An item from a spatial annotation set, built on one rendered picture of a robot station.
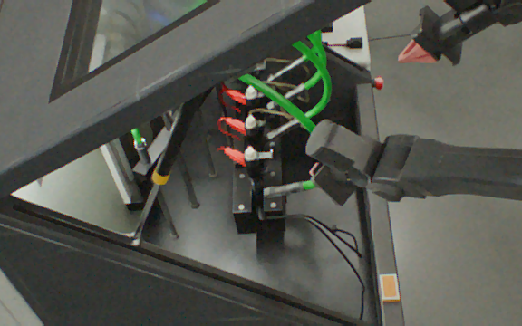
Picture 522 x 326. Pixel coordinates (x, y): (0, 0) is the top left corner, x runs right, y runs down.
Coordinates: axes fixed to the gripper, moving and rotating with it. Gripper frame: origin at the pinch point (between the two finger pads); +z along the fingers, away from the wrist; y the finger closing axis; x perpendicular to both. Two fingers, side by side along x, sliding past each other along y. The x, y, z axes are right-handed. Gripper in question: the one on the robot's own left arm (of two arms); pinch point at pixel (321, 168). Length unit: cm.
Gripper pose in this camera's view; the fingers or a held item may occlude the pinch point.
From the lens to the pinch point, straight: 120.4
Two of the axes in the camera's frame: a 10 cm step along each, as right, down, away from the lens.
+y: -6.1, 7.5, -2.4
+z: -3.5, 0.2, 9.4
